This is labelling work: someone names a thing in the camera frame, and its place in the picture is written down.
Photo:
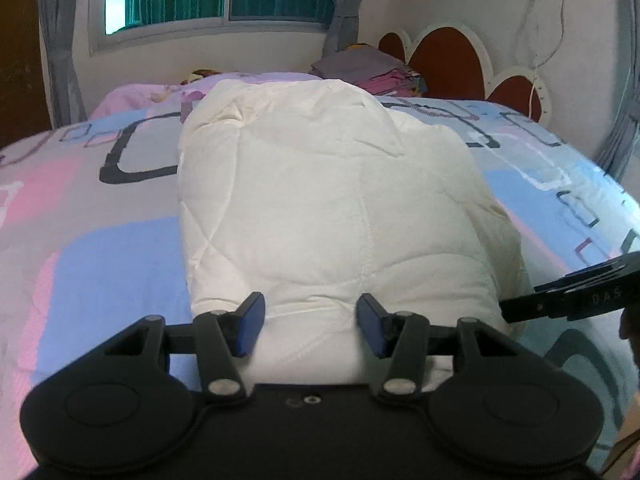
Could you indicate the cartoon printed pillow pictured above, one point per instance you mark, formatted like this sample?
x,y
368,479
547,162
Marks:
x,y
200,76

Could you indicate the patterned bed sheet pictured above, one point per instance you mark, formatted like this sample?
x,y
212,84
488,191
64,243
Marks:
x,y
100,240

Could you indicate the brown wooden wardrobe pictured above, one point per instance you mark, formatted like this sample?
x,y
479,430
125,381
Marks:
x,y
20,60

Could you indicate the grey curtain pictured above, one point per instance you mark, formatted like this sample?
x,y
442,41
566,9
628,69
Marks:
x,y
627,145
60,50
345,10

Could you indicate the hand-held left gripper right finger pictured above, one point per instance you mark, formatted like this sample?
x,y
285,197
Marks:
x,y
370,325

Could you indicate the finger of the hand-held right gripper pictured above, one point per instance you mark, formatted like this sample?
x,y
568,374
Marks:
x,y
600,270

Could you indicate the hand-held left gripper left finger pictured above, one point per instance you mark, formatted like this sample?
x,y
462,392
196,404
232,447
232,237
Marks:
x,y
250,325

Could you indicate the pink blanket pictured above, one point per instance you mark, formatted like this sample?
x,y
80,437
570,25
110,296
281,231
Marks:
x,y
135,97

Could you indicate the white quilted comforter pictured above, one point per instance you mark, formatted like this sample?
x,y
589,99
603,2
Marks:
x,y
325,185

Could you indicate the stack of folded clothes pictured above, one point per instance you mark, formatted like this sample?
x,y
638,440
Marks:
x,y
360,67

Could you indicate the red and white headboard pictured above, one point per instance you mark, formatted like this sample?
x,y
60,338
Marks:
x,y
450,60

